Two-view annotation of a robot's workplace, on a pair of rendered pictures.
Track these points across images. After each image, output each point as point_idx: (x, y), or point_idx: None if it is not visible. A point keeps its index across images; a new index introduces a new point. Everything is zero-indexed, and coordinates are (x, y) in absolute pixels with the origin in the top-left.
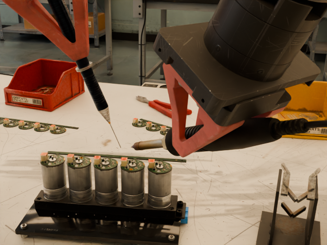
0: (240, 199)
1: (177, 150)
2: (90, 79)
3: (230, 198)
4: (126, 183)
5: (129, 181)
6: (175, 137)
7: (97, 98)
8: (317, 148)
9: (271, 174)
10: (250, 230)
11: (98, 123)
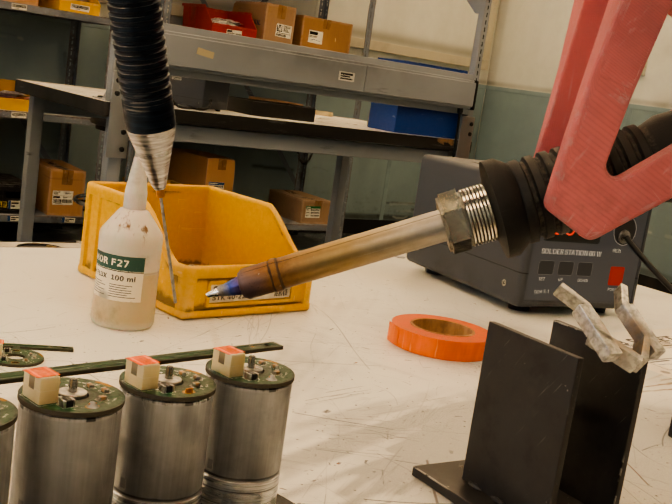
0: (326, 461)
1: (579, 217)
2: None
3: (305, 465)
4: (171, 456)
5: (187, 440)
6: (583, 169)
7: (160, 77)
8: (294, 328)
9: (297, 394)
10: None
11: None
